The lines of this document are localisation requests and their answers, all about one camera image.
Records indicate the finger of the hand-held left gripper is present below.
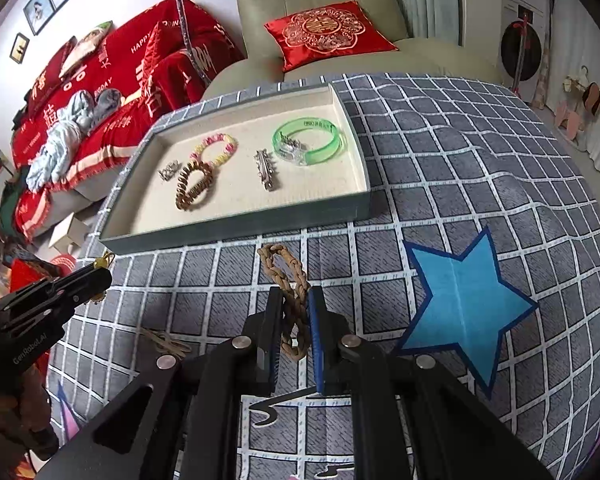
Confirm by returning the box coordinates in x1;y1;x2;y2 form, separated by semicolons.
7;266;113;311
0;299;78;335

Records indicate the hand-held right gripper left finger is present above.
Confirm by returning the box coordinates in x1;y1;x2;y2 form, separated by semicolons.
35;285;287;480

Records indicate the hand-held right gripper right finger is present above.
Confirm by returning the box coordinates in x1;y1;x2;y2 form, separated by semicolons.
307;285;556;480

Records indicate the brown braided rope bracelet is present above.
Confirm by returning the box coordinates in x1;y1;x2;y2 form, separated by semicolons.
256;243;312;361

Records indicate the grey jewelry tray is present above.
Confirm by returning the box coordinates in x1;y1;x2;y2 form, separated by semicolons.
99;82;373;256

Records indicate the brown spiral hair tie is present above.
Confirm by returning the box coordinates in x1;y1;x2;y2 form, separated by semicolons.
175;160;218;211

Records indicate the silver hair clip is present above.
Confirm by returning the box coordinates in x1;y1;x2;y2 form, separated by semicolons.
254;149;281;192

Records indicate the green translucent bangle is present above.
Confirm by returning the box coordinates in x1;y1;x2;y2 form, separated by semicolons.
271;116;347;166

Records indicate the pastel beaded bracelet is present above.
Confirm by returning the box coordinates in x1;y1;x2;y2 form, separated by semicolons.
190;132;238;166

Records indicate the round red mat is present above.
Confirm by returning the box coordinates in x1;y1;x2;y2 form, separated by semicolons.
47;252;81;278

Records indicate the red bag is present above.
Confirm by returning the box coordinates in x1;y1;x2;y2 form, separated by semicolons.
7;257;56;292

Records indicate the cardboard box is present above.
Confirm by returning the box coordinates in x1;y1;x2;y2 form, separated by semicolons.
47;212;88;253

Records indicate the grey sofa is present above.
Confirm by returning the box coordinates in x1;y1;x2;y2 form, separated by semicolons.
30;180;111;241

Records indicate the dark green cloth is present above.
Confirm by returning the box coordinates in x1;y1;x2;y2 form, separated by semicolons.
0;180;31;231

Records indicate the thin gold hair pin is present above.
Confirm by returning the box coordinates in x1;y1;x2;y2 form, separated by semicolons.
137;327;193;355

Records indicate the light blue clothes pile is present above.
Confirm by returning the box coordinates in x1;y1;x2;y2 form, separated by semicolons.
26;91;98;192

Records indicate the grey garment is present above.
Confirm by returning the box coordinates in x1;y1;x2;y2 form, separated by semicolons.
92;89;123;121

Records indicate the red pillow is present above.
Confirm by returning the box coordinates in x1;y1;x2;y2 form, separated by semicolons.
40;35;78;81

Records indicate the white and green pillow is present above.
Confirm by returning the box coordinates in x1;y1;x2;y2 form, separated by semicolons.
60;20;115;77

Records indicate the red covered sofa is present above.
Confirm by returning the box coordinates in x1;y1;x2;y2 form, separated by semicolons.
10;0;246;241

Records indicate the gooseneck phone stand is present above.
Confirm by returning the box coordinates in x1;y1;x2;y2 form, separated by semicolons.
169;0;216;86

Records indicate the red embroidered cushion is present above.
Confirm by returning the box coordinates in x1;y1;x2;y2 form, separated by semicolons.
263;1;400;73

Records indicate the slipper rack with slippers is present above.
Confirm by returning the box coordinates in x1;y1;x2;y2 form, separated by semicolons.
552;65;600;148

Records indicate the red mop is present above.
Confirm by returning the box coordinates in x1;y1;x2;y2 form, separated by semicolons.
510;7;531;96

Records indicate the white washing machine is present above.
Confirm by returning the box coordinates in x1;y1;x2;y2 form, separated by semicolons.
497;0;553;106

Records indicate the white curtain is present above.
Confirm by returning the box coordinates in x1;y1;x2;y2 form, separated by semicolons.
545;0;600;191

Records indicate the small black picture frame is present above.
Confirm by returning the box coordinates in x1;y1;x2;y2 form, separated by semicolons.
10;32;31;64

